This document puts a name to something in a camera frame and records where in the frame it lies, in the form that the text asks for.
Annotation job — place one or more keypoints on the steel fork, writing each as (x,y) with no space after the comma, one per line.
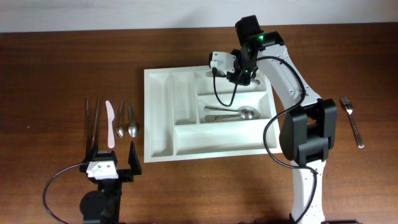
(222,75)
(348,106)

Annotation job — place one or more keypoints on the large steel spoon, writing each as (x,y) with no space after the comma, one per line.
(213,108)
(245,115)

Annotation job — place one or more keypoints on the small teaspoon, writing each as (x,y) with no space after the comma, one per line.
(132,129)
(119,129)

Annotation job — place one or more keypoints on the white plastic cutlery tray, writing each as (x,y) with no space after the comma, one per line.
(174,117)

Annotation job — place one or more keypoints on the left metal chopstick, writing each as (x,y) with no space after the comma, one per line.
(87,127)

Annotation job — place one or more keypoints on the pink plastic knife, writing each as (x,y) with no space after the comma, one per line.
(110,117)

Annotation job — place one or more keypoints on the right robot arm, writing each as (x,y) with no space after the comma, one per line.
(308,131)

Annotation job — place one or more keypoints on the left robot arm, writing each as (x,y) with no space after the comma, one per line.
(103,204)

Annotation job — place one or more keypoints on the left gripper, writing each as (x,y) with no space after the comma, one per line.
(123,173)

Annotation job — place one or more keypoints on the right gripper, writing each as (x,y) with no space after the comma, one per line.
(237,78)

